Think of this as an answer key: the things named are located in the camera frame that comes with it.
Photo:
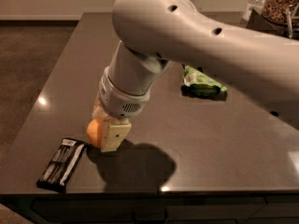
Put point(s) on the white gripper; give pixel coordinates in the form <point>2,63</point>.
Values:
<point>118,103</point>

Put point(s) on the orange fruit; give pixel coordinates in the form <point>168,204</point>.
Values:
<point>95,132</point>

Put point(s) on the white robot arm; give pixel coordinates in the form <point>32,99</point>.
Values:
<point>156,33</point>

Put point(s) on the black rxbar chocolate bar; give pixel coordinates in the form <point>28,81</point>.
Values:
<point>62,165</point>

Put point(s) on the green chip bag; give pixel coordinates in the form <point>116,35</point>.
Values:
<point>201,84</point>

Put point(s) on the black box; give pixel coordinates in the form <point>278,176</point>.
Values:
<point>258,23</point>

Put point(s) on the clear plastic water bottle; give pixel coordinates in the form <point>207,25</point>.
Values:
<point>252,5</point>

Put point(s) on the glass jar of nuts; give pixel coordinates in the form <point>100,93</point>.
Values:
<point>281,11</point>

